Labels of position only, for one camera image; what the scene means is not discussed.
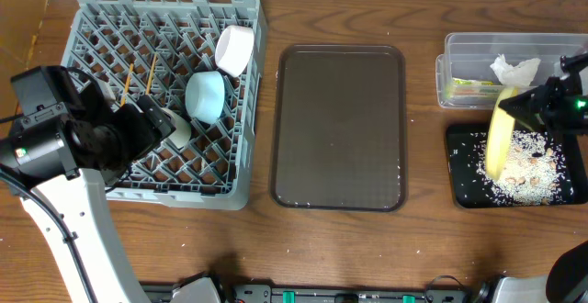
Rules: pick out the grey plastic dishwasher rack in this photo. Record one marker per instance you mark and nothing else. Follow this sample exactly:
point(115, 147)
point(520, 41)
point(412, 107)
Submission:
point(214, 169)

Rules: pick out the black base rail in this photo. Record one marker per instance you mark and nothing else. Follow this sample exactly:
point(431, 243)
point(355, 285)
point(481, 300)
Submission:
point(273, 294)

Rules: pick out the yellow plate with scraps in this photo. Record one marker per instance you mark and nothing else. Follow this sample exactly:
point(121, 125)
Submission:
point(499, 136)

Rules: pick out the clear plastic container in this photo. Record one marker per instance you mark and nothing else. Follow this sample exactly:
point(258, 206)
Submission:
point(468, 55)

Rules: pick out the white tissue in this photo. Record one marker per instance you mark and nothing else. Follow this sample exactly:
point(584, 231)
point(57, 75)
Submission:
point(521, 75)

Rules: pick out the black plastic tray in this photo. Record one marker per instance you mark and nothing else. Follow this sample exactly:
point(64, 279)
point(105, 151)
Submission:
point(465, 144)

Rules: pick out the wooden chopstick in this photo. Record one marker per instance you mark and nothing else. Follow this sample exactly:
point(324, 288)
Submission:
point(151, 75)
point(127, 85)

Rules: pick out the pale green cup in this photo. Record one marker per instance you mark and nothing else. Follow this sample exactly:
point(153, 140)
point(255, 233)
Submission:
point(182, 133)

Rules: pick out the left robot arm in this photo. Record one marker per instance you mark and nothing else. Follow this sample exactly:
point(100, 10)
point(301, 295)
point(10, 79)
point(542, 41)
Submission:
point(60, 162)

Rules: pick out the green orange snack wrapper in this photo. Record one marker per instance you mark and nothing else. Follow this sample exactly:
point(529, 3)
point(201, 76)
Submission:
point(461, 89)

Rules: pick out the pink bowl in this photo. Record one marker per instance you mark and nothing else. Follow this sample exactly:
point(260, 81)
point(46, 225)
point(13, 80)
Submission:
point(234, 49)

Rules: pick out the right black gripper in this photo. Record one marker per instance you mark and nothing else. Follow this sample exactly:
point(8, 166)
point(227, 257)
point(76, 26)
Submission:
point(544, 102)

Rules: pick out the dark brown serving tray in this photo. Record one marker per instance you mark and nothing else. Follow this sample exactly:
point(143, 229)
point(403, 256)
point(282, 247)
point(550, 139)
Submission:
point(340, 140)

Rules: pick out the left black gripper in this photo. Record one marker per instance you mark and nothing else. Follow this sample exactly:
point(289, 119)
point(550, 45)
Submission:
point(153, 119)

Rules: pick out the spilled rice and shells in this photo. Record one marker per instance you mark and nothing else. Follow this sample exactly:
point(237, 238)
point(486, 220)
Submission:
point(530, 170)

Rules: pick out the light blue bowl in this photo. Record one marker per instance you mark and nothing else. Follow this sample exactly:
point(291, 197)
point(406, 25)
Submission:
point(204, 97)

